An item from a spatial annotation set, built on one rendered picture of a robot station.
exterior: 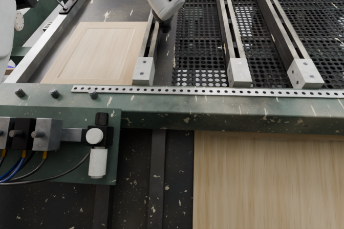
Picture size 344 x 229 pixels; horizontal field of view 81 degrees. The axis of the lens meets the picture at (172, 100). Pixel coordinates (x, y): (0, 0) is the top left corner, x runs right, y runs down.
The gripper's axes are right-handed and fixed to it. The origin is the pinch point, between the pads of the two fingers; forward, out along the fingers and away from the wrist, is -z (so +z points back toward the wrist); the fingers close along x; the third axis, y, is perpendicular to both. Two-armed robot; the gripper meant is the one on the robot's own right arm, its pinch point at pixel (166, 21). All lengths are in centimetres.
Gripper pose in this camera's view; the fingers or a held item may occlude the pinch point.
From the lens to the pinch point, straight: 106.6
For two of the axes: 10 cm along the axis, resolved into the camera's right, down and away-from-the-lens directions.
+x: 0.2, -10.0, -0.8
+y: -10.0, -0.2, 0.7
